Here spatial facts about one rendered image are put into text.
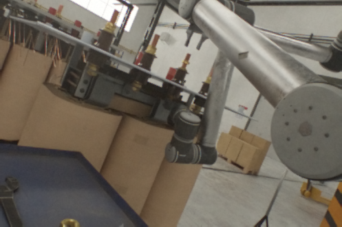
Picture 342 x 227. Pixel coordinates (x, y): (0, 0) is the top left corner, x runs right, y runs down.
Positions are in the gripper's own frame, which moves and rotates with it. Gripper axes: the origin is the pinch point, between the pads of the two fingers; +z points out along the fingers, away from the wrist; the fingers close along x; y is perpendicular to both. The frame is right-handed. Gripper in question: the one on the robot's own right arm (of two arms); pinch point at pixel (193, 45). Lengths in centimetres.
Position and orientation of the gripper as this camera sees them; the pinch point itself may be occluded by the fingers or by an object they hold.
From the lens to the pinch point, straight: 161.5
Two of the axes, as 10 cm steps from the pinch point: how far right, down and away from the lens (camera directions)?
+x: 7.7, 3.5, -5.4
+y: -5.1, -1.7, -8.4
